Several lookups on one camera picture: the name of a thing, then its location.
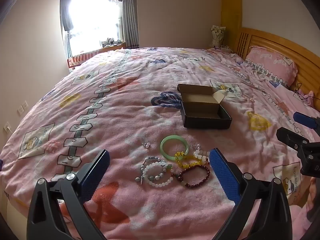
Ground black cardboard box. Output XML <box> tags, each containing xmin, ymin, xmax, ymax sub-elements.
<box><xmin>177</xmin><ymin>84</ymin><xmax>232</xmax><ymax>130</ymax></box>

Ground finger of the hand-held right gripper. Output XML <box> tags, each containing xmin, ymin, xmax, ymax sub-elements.
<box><xmin>276</xmin><ymin>127</ymin><xmax>312</xmax><ymax>155</ymax></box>
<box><xmin>293</xmin><ymin>112</ymin><xmax>320</xmax><ymax>132</ymax></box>

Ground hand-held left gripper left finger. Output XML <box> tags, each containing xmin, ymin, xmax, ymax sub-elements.
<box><xmin>27</xmin><ymin>149</ymin><xmax>110</xmax><ymax>240</ymax></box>

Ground wooden headboard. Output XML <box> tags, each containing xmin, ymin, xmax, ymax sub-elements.
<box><xmin>235</xmin><ymin>27</ymin><xmax>320</xmax><ymax>108</ymax></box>

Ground green jade bangle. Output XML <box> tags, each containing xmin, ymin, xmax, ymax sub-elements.
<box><xmin>160</xmin><ymin>135</ymin><xmax>189</xmax><ymax>160</ymax></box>

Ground yellow bead bracelet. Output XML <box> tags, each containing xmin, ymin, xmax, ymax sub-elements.
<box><xmin>174</xmin><ymin>151</ymin><xmax>209</xmax><ymax>169</ymax></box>

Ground wooden desk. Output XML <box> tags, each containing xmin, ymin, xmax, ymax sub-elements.
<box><xmin>99</xmin><ymin>42</ymin><xmax>126</xmax><ymax>53</ymax></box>

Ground pink plush toy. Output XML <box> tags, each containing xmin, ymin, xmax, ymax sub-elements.
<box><xmin>299</xmin><ymin>90</ymin><xmax>316</xmax><ymax>105</ymax></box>

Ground white flower bouquet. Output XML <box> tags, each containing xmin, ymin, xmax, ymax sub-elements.
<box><xmin>210</xmin><ymin>25</ymin><xmax>225</xmax><ymax>48</ymax></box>

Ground dark red bead bracelet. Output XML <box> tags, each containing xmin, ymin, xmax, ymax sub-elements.
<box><xmin>171</xmin><ymin>165</ymin><xmax>211</xmax><ymax>188</ymax></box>

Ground grey striped curtain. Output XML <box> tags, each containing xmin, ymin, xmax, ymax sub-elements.
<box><xmin>120</xmin><ymin>0</ymin><xmax>140</xmax><ymax>49</ymax></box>

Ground black cable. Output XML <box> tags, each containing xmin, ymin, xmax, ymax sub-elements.
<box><xmin>294</xmin><ymin>75</ymin><xmax>315</xmax><ymax>100</ymax></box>

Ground yellow wooden pillar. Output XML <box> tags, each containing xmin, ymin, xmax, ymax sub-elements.
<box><xmin>221</xmin><ymin>0</ymin><xmax>243</xmax><ymax>53</ymax></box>

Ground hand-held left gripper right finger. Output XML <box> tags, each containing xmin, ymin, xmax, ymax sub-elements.
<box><xmin>209</xmin><ymin>148</ymin><xmax>293</xmax><ymax>240</ymax></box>

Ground pink printed blanket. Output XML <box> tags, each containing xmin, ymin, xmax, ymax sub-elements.
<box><xmin>0</xmin><ymin>46</ymin><xmax>320</xmax><ymax>240</ymax></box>

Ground small white bead bracelet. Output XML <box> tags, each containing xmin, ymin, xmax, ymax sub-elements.
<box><xmin>191</xmin><ymin>144</ymin><xmax>210</xmax><ymax>164</ymax></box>

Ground small desk ornaments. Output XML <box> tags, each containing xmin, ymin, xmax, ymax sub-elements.
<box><xmin>101</xmin><ymin>37</ymin><xmax>123</xmax><ymax>47</ymax></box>

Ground grey bead bracelet feather charm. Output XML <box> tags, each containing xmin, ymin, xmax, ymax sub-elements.
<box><xmin>135</xmin><ymin>156</ymin><xmax>173</xmax><ymax>184</ymax></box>

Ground pink printed pillow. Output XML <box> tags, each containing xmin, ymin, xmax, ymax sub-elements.
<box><xmin>245</xmin><ymin>46</ymin><xmax>298</xmax><ymax>88</ymax></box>

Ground bright window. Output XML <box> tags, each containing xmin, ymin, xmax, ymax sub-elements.
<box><xmin>60</xmin><ymin>0</ymin><xmax>123</xmax><ymax>55</ymax></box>

